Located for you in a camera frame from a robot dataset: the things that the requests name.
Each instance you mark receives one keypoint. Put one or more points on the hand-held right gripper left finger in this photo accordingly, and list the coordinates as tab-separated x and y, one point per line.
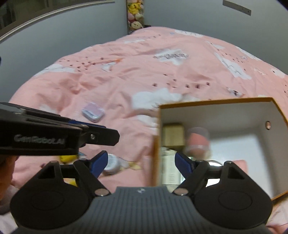
100	160

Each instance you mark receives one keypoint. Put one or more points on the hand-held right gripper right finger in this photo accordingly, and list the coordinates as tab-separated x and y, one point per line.
182	163

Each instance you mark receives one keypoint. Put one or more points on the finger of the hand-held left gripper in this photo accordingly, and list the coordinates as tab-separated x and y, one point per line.
90	124
101	136

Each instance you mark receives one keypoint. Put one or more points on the white carton with green print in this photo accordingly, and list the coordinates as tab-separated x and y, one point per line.
169	167

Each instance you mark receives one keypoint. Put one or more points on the clear cup with pink filling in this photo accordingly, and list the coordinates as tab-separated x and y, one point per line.
198	141

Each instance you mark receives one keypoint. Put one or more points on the brown cardboard carton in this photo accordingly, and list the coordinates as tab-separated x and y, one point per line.
173	135

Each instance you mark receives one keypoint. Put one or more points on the orange cardboard box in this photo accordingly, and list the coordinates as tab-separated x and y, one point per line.
213	114

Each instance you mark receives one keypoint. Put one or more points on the small silver-lid jar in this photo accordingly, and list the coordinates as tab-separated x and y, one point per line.
111	163

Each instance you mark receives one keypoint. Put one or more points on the pink flat tin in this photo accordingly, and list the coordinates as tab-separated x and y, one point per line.
93	111

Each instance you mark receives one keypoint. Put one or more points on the gold round compact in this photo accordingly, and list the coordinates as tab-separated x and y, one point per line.
65	159

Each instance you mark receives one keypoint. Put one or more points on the pink printed blanket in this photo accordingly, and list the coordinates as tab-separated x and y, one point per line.
112	78

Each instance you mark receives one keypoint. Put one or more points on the clear column of plush toys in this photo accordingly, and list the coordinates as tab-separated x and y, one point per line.
135	15

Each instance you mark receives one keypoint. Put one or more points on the window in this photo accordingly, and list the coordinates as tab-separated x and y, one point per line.
33	11

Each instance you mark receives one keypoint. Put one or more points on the grey wall socket panel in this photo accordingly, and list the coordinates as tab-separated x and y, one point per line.
236	6

